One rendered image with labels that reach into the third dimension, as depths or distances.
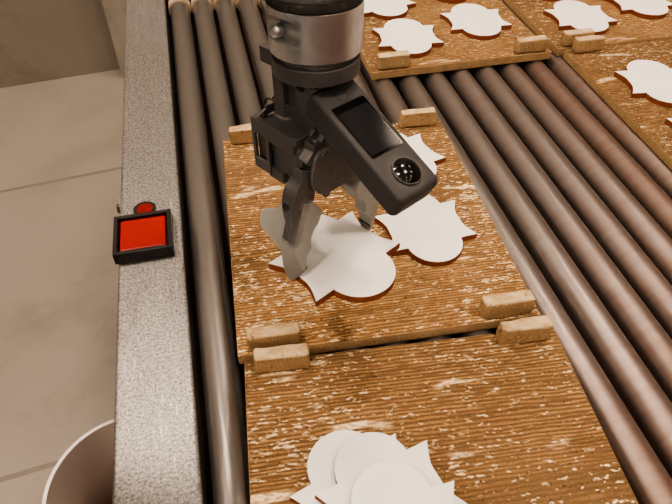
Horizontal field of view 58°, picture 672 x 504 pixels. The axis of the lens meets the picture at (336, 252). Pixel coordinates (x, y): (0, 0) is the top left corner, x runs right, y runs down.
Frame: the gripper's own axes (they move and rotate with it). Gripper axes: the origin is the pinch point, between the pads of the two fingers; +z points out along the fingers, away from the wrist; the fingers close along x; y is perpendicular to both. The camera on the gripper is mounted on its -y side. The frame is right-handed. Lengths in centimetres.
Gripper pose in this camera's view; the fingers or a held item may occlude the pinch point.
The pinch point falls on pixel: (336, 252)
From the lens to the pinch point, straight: 60.8
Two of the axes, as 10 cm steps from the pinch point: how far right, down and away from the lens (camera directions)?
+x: -7.1, 4.7, -5.2
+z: 0.1, 7.5, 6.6
